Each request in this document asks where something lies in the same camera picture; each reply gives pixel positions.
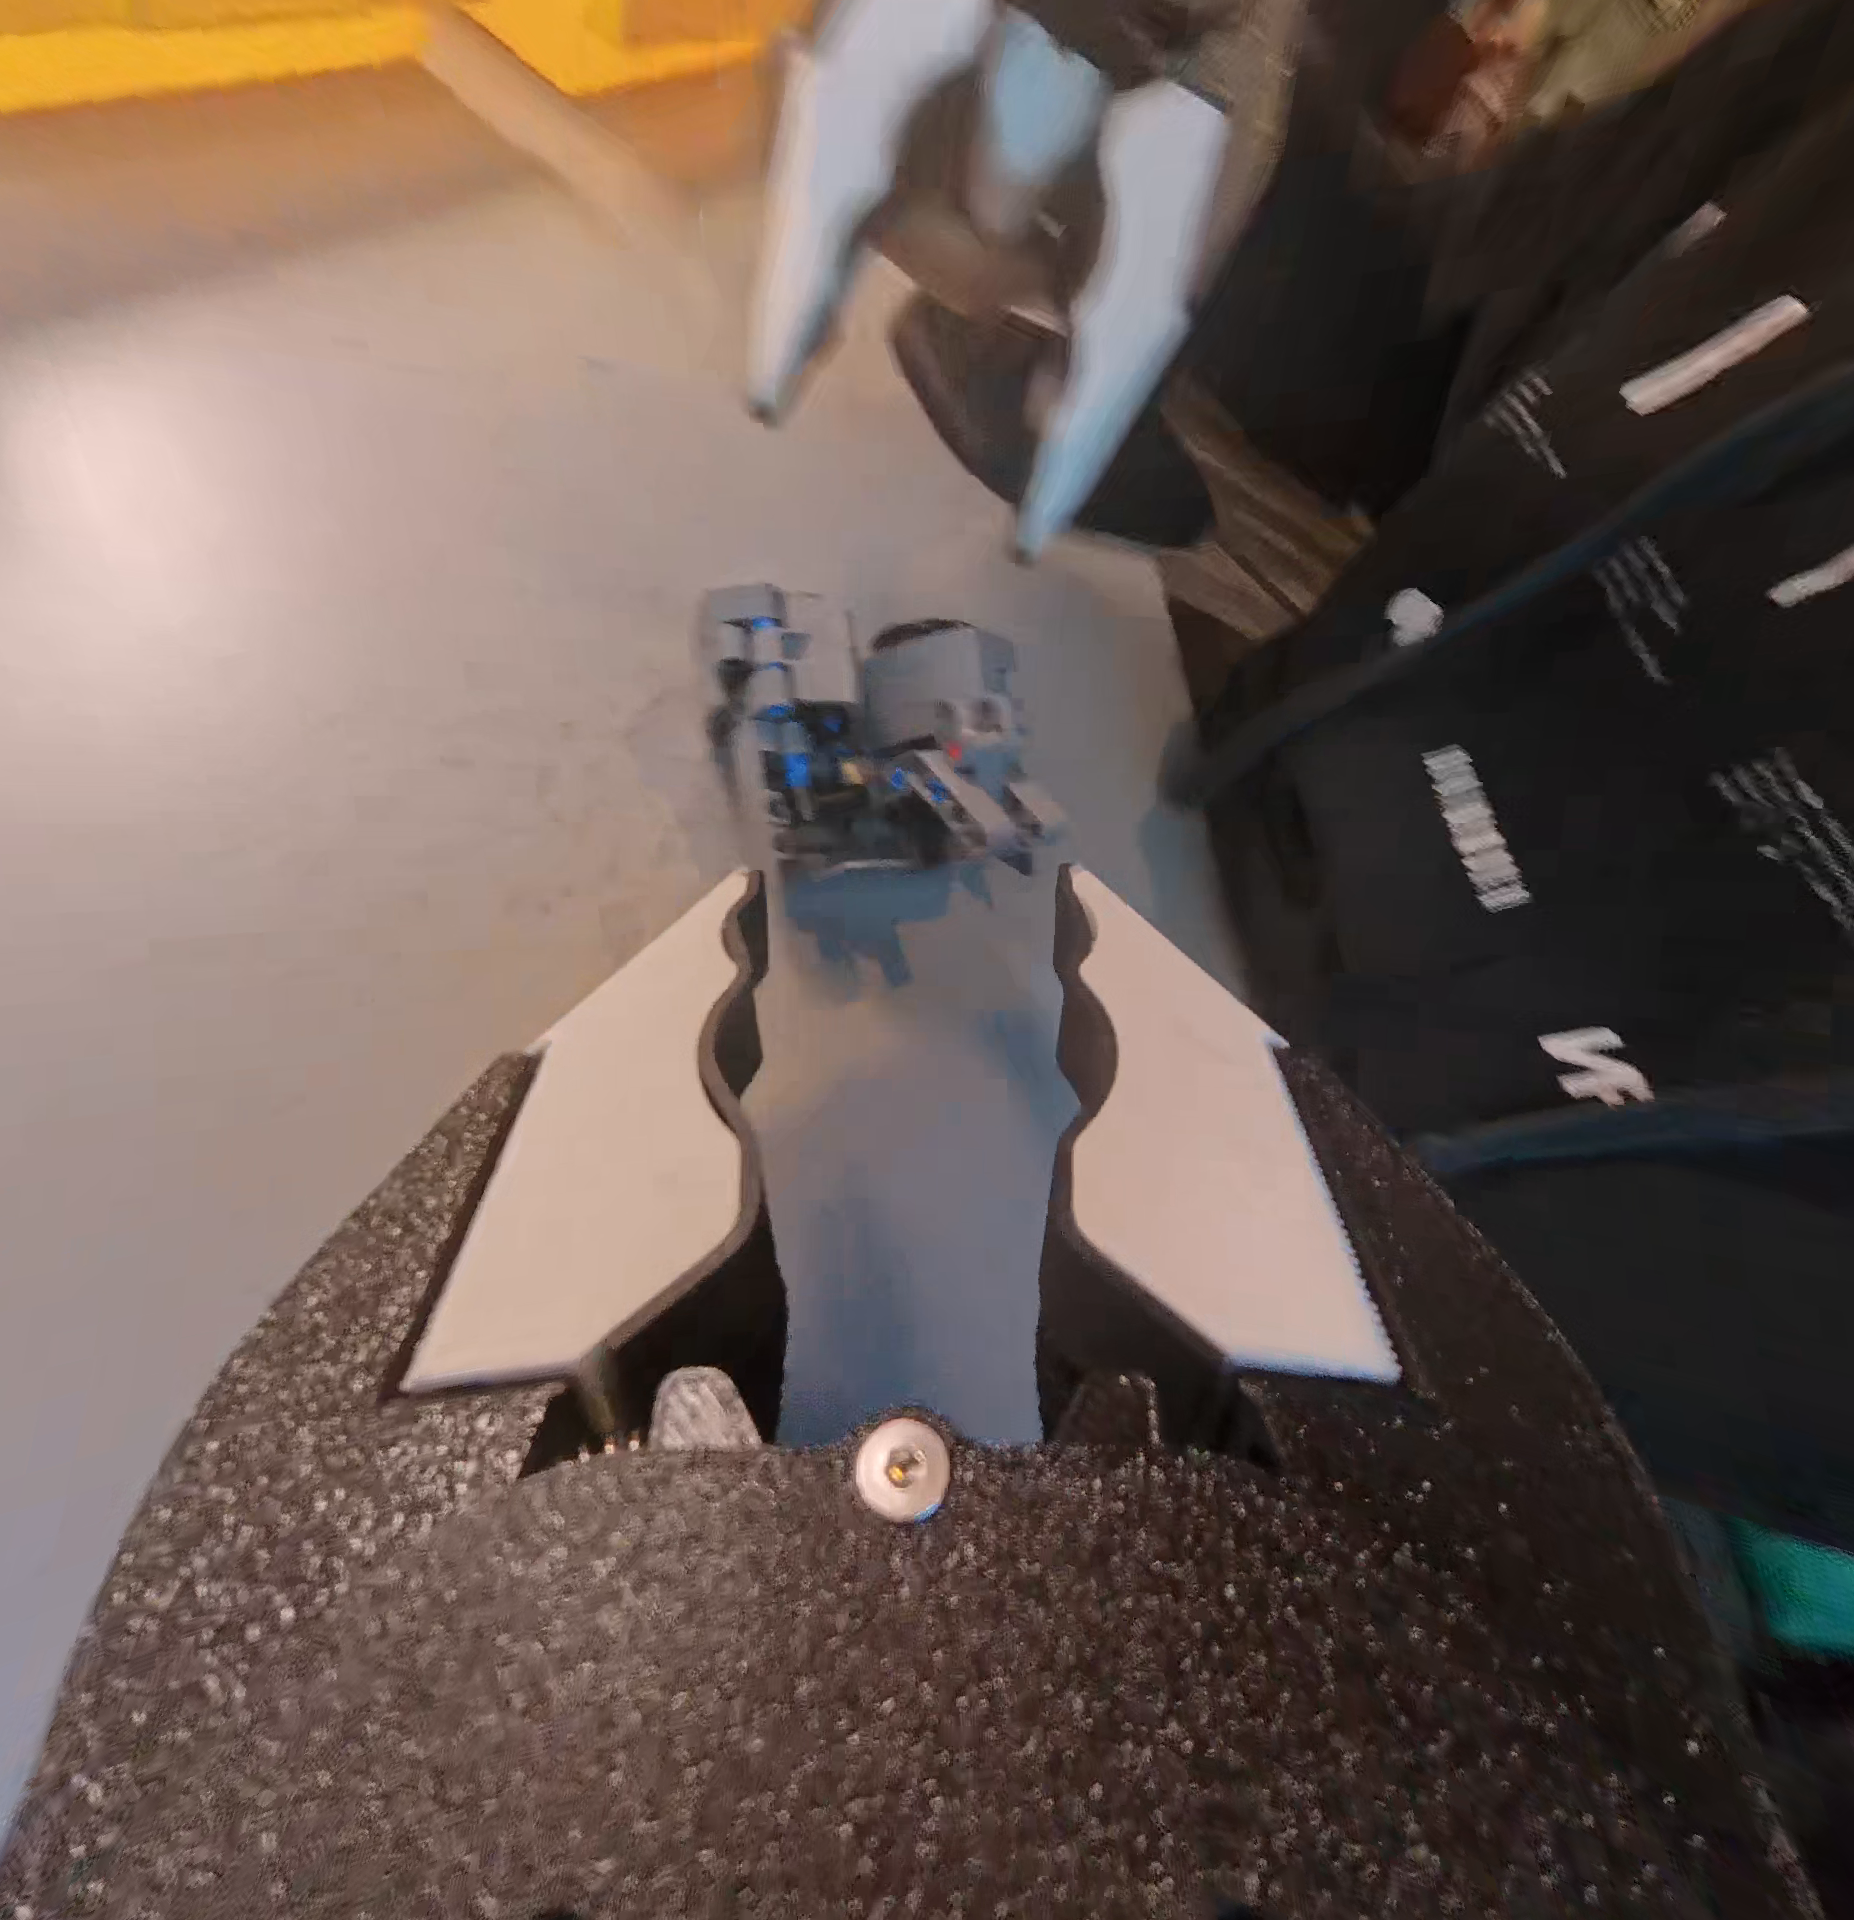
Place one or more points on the person's black hoodie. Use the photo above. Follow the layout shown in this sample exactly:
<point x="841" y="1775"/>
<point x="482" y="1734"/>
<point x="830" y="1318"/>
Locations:
<point x="1541" y="752"/>

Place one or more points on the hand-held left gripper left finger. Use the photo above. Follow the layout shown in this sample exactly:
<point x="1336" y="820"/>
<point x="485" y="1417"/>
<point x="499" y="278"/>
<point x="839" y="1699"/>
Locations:
<point x="597" y="1187"/>

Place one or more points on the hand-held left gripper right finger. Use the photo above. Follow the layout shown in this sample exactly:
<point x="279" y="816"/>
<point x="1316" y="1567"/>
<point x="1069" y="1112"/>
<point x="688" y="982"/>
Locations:
<point x="1228" y="1201"/>

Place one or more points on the grey motor block assembly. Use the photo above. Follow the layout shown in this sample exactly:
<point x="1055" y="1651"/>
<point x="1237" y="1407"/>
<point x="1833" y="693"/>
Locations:
<point x="912" y="704"/>

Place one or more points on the grey desk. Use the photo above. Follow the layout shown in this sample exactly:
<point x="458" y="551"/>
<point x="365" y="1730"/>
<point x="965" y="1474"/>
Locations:
<point x="343" y="602"/>

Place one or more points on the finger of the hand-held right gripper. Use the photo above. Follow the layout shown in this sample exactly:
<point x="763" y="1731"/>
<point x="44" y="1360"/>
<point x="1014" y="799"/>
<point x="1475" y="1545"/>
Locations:
<point x="1144" y="270"/>
<point x="837" y="179"/>

